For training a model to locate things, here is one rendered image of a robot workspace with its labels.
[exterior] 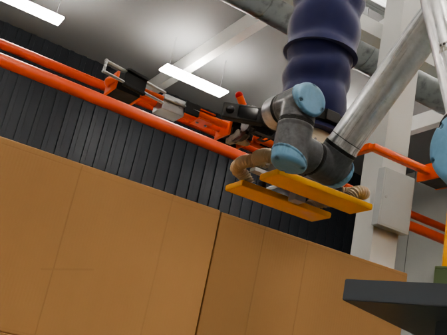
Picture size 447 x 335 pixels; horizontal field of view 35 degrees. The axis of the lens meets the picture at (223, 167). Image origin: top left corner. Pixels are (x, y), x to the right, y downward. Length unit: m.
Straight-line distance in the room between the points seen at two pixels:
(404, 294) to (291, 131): 0.60
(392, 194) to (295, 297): 1.81
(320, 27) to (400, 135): 1.63
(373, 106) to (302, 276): 0.47
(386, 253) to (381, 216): 0.19
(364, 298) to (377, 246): 2.26
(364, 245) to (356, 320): 1.63
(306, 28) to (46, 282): 1.15
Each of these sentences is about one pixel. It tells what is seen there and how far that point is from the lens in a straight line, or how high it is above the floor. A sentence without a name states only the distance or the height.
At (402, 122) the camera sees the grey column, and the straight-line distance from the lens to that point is 3.82.
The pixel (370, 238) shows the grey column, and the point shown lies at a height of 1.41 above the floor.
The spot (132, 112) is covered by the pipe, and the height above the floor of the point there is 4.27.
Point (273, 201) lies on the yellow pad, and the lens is 2.17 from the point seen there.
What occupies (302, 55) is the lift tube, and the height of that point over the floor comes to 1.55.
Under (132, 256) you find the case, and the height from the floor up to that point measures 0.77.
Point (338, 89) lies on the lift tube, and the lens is 2.18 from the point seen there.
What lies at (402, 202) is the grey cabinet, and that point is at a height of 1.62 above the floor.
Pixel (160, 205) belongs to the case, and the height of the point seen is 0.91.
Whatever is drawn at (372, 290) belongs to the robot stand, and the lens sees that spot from 1.30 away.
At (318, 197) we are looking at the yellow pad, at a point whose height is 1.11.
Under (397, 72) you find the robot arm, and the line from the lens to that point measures 1.79.
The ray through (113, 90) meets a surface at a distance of 1.89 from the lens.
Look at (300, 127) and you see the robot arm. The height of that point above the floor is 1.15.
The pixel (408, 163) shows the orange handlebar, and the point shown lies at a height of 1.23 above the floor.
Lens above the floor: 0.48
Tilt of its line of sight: 19 degrees up
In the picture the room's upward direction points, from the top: 12 degrees clockwise
